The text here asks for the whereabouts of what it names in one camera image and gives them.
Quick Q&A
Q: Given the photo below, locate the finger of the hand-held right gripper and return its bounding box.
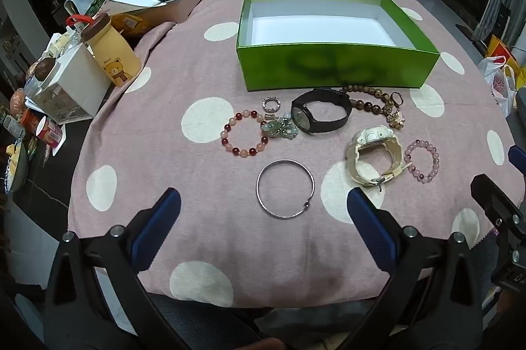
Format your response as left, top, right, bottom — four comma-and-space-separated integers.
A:
469, 174, 526, 236
507, 145, 526, 170

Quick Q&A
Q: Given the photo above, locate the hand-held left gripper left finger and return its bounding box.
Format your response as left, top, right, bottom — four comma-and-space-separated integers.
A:
43, 187, 194, 350

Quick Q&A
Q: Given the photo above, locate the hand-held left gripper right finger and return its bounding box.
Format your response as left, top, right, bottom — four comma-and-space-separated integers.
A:
346, 187, 490, 350

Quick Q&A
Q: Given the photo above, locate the cream wristwatch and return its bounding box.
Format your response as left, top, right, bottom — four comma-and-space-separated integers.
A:
344, 127, 414, 192

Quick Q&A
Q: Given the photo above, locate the pale purple bead bracelet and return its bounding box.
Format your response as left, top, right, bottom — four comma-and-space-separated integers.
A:
404, 140, 440, 184

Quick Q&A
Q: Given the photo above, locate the gold pearl flower clip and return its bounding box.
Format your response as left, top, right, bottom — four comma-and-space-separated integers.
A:
386, 109, 407, 131

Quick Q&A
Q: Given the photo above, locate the silver bangle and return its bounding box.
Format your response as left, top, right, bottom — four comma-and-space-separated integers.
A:
256, 159, 316, 219

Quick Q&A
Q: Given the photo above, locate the red and pink bead bracelet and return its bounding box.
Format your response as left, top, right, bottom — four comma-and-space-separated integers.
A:
221, 109, 272, 157

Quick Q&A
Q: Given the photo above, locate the black wristwatch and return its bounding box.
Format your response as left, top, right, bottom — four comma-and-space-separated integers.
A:
290, 88, 352, 135

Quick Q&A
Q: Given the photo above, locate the green cardboard box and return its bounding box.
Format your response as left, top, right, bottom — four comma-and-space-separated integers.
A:
235, 0, 441, 92

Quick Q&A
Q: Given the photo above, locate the pink polka-dot tablecloth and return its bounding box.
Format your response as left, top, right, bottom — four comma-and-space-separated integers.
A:
68, 0, 526, 310

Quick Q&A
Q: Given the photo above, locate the white plastic bag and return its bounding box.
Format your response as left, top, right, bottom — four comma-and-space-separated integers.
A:
477, 55, 517, 116

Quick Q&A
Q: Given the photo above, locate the yellow paper bag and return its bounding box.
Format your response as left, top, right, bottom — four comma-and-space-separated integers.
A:
487, 35, 526, 88

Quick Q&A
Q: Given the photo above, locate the green jade pendant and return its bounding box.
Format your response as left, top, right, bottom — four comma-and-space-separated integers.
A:
260, 114, 300, 143

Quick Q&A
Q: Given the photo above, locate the red snack can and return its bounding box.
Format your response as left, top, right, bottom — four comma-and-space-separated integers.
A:
20, 109, 64, 147

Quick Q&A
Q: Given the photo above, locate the bowl of food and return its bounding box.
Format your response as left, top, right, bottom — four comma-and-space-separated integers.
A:
4, 142, 29, 192

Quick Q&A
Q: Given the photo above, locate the white drawer organizer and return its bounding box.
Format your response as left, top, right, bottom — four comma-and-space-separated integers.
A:
31, 42, 112, 125

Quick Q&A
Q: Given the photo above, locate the yellow bear bottle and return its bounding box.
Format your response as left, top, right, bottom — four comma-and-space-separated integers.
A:
67, 13, 141, 88

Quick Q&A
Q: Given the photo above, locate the brown round object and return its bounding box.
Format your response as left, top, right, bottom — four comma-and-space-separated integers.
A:
33, 58, 56, 82

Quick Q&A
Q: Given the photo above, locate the yellow snack packet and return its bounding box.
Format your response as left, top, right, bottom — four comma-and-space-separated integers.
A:
111, 13, 144, 38

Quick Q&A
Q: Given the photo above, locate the brown wooden bead bracelet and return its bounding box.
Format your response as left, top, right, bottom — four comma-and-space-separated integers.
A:
339, 86, 401, 121

